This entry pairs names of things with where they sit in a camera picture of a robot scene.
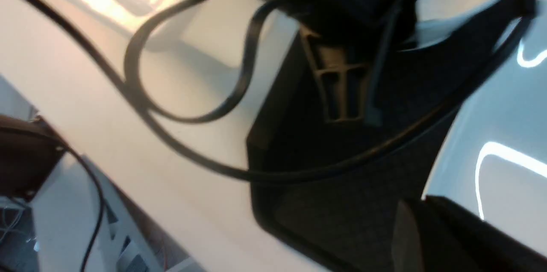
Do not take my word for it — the black serving tray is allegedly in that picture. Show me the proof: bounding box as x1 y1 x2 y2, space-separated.
241 0 546 272

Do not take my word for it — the tan wrist camera mount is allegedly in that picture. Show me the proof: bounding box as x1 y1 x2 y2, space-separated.
299 25 382 127

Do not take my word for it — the black camera cable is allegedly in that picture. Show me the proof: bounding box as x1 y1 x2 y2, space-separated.
0 0 535 183

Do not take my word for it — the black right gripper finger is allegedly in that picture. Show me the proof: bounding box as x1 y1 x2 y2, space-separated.
391 196 547 272

